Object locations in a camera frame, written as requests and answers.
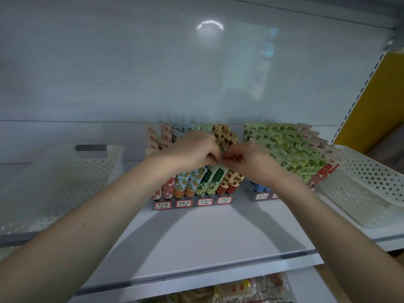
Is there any person's right hand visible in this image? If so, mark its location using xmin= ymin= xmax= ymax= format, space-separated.
xmin=222 ymin=141 xmax=300 ymax=190

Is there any person's left hand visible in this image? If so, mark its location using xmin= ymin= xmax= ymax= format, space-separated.
xmin=148 ymin=130 xmax=223 ymax=177

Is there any row of hand cream tubes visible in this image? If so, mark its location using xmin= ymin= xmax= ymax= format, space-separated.
xmin=145 ymin=121 xmax=342 ymax=201

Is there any white metal shelf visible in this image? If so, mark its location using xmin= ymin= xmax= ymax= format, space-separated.
xmin=0 ymin=0 xmax=404 ymax=303

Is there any white perforated plastic basket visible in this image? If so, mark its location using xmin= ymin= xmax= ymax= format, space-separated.
xmin=0 ymin=144 xmax=126 ymax=247
xmin=317 ymin=145 xmax=404 ymax=229

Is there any person's left forearm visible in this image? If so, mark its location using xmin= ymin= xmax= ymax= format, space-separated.
xmin=0 ymin=157 xmax=178 ymax=303

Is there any person's right forearm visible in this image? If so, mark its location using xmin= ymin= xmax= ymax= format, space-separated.
xmin=278 ymin=176 xmax=404 ymax=303

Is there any clear divider tray with labels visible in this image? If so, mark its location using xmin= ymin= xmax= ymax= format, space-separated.
xmin=153 ymin=191 xmax=280 ymax=210

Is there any pile of snack packets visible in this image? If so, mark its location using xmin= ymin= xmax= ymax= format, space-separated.
xmin=148 ymin=271 xmax=298 ymax=303

